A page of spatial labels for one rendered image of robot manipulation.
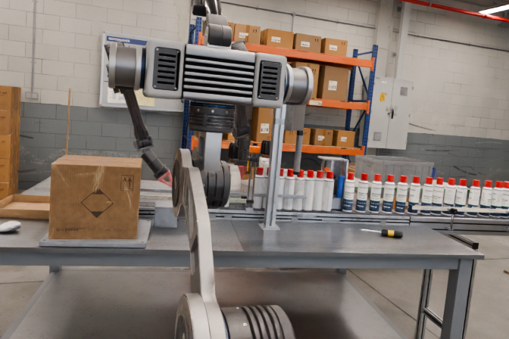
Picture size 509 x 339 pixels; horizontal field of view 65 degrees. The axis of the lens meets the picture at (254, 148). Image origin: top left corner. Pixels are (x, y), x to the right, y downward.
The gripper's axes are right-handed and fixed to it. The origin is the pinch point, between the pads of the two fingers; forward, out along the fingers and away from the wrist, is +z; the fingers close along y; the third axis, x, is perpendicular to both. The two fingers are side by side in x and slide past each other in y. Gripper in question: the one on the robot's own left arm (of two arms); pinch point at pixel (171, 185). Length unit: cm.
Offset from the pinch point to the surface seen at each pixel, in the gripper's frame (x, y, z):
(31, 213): 51, -12, -28
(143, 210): 16.7, -4.1, 1.1
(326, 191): -58, -2, 51
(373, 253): -51, -46, 66
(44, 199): 53, 14, -30
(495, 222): -124, -5, 124
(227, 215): -12.1, -4.7, 27.3
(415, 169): -162, 136, 142
